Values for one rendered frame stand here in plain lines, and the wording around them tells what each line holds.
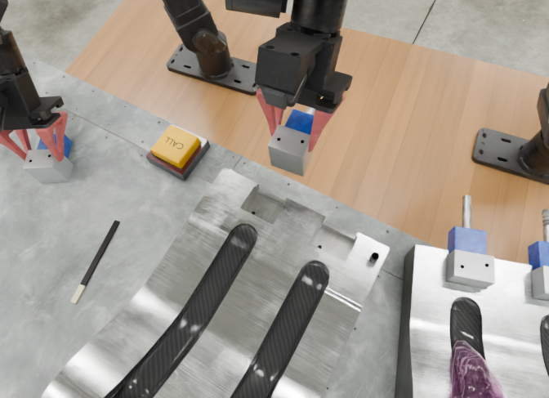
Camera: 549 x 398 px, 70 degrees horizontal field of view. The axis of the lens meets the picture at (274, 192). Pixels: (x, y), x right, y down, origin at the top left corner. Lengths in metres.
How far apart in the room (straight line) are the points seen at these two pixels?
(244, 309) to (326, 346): 0.11
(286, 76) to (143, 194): 0.40
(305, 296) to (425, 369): 0.16
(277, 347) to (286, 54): 0.34
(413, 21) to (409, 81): 1.39
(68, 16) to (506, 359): 2.39
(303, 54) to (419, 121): 0.42
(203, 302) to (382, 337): 0.25
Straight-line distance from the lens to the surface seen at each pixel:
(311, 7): 0.44
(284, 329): 0.51
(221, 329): 0.51
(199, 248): 0.54
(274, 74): 0.38
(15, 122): 0.71
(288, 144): 0.51
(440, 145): 0.74
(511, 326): 0.60
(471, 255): 0.57
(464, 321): 0.58
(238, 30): 0.90
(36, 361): 0.69
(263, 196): 0.58
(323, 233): 0.56
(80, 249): 0.71
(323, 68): 0.44
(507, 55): 2.18
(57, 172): 0.74
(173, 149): 0.68
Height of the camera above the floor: 1.39
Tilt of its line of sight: 64 degrees down
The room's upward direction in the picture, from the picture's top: 7 degrees counter-clockwise
